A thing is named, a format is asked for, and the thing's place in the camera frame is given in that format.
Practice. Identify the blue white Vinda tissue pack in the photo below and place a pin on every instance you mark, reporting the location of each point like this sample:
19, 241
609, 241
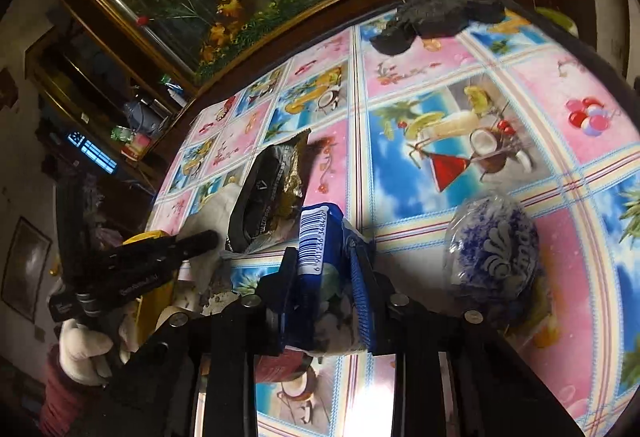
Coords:
491, 250

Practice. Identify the yellow cardboard box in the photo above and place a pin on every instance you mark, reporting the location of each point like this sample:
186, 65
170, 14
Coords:
146, 270

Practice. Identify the black electric motor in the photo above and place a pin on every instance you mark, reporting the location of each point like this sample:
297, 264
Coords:
206, 304

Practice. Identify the black device on table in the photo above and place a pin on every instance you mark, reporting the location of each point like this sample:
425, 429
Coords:
432, 20

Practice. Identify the blue tissue box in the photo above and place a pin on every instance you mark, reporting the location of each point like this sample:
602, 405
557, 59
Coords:
332, 312

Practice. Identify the white gloved left hand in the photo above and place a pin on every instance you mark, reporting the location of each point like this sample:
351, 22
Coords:
82, 350

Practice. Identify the white plastic bag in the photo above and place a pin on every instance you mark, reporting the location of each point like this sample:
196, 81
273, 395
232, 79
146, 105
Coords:
206, 233

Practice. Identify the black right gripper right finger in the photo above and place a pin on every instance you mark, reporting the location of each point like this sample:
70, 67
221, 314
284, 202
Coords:
452, 376

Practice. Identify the colourful printed tablecloth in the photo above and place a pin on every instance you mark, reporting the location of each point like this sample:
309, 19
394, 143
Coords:
406, 139

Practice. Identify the blue kettle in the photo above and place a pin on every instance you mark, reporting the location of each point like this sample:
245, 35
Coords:
143, 119

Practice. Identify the black foil snack bag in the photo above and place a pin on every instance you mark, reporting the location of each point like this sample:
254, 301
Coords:
271, 198

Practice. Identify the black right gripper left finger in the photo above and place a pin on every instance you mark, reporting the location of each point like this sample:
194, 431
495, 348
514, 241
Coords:
197, 375

